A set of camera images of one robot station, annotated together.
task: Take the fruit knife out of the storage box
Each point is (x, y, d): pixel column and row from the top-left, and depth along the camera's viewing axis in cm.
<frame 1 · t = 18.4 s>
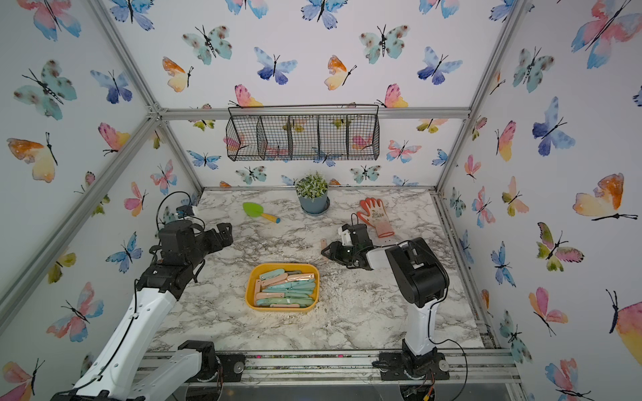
left hand: (219, 227, 77), fingers open
right hand: (325, 251, 96), fingers open
yellow storage box: (282, 287, 90), point 2 cm above the table
potted green plant: (312, 190, 102), point 16 cm above the table
green yellow toy trowel: (256, 210, 117), on the table
red white garden glove: (376, 216, 111), point 2 cm above the table

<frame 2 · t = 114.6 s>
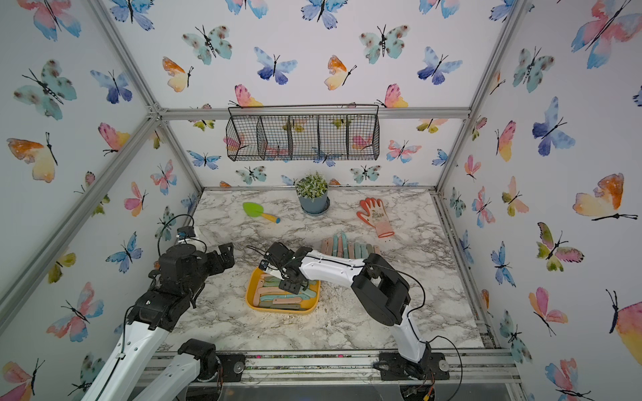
left hand: (219, 246, 75), fingers open
right hand: (293, 274, 89), fingers open
the named things where they were.

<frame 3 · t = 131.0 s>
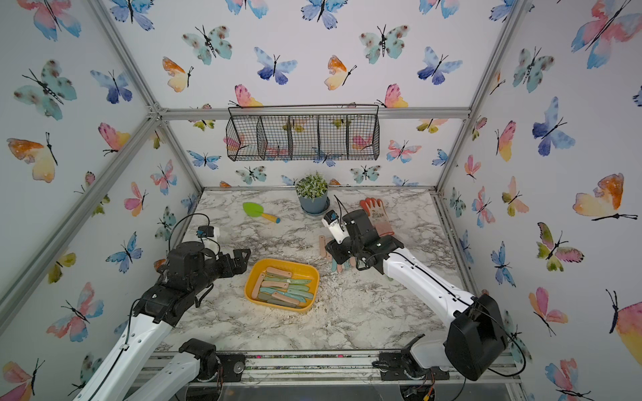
left hand: (238, 250, 75), fingers open
right hand: (332, 241, 80), fingers open
the named things where they were.

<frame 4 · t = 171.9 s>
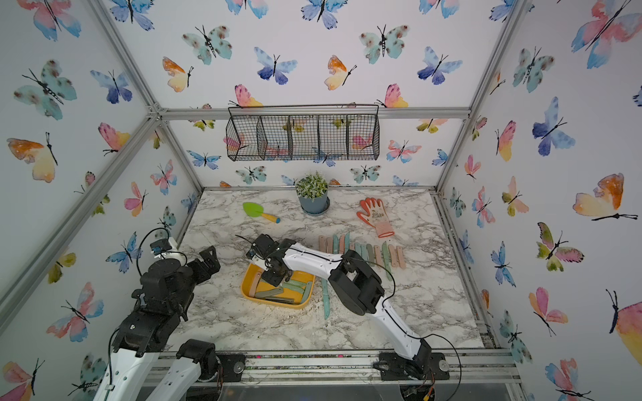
left hand: (202, 252, 72), fingers open
right hand: (273, 273, 92), fingers closed
teal handle knife: (363, 249, 102), on the table
green ceramic knife: (387, 261, 98), on the table
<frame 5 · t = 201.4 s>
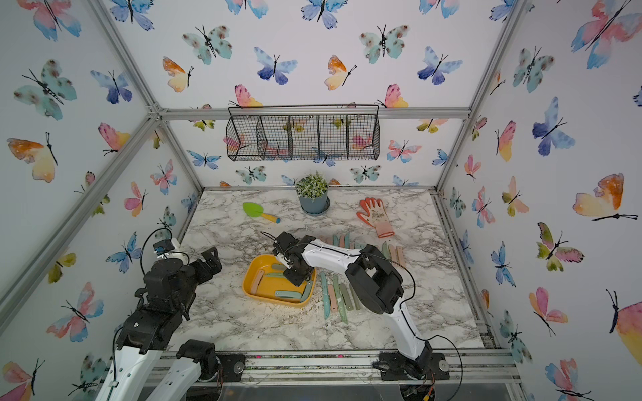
left hand: (204, 253, 73), fingers open
right hand: (298, 272, 92), fingers open
small teal folding knife: (288, 294, 88), point 3 cm above the table
green ceramic knife 2: (340, 300, 88), on the table
